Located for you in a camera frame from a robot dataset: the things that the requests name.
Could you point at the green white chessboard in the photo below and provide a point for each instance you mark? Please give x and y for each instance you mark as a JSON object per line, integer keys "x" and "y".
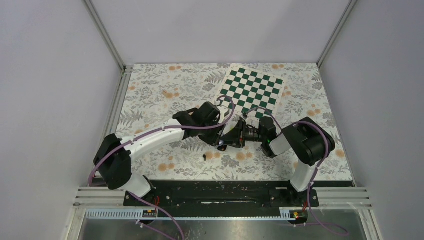
{"x": 251, "y": 88}

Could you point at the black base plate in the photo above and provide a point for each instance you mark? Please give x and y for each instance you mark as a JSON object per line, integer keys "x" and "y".
{"x": 228, "y": 199}

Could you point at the floral patterned table mat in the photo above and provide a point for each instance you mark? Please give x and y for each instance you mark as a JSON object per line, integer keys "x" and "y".
{"x": 155, "y": 92}

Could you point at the black earbud charging case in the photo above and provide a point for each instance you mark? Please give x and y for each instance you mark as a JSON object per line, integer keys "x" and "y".
{"x": 222, "y": 148}

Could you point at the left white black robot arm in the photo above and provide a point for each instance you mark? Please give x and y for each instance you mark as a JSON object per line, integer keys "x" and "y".
{"x": 113, "y": 160}

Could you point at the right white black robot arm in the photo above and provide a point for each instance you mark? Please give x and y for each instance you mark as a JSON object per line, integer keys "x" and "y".
{"x": 310, "y": 143}

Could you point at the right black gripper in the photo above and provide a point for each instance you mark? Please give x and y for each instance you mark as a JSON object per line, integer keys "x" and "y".
{"x": 236, "y": 136}

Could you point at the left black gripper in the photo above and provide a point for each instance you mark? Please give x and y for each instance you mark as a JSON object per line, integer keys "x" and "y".
{"x": 214, "y": 139}

